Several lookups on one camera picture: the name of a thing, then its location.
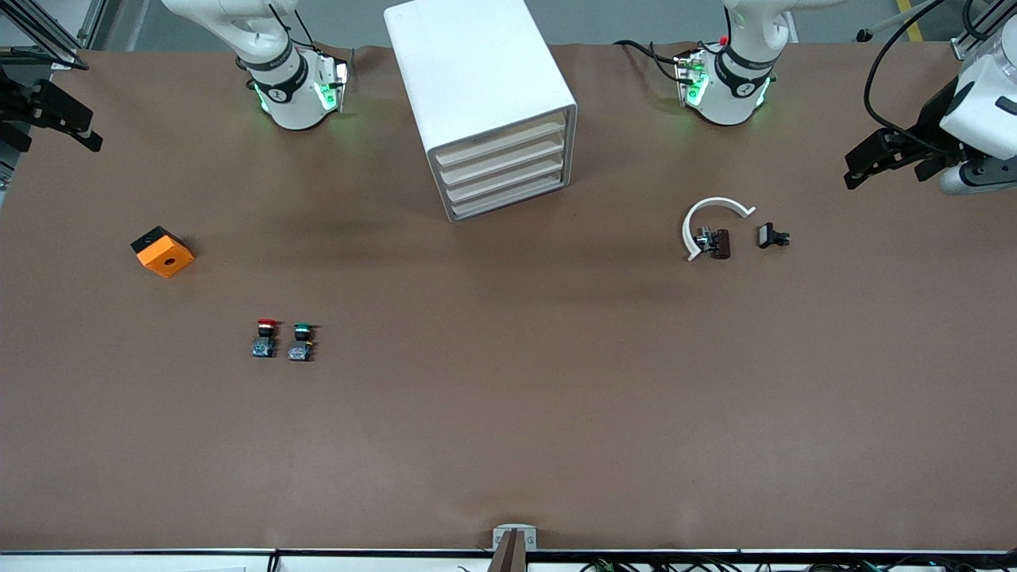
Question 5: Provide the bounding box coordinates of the green push button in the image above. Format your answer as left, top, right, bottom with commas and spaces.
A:
287, 323, 317, 363

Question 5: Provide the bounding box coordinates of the grey pole with black foot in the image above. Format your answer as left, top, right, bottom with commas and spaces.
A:
854, 0, 935, 38

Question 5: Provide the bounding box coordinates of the orange box with hole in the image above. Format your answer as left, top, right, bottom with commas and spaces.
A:
130, 226, 195, 279

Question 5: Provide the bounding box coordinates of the aluminium frame profile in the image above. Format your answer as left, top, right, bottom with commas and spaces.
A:
952, 0, 1003, 61
0, 0, 109, 70

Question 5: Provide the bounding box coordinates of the white curved ring piece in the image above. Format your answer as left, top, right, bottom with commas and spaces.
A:
682, 196, 756, 262

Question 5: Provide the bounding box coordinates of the black right base cable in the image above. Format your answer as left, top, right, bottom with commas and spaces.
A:
266, 4, 320, 53

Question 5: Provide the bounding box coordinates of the black base cable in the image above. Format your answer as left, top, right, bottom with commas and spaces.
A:
266, 4, 320, 53
613, 38, 686, 84

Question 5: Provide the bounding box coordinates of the black left base cable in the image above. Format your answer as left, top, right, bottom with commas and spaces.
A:
613, 38, 686, 84

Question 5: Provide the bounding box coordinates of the white table edge rail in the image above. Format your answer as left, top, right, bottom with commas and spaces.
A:
0, 548, 1017, 572

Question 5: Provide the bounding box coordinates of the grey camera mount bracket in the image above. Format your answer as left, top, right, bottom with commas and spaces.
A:
492, 524, 538, 572

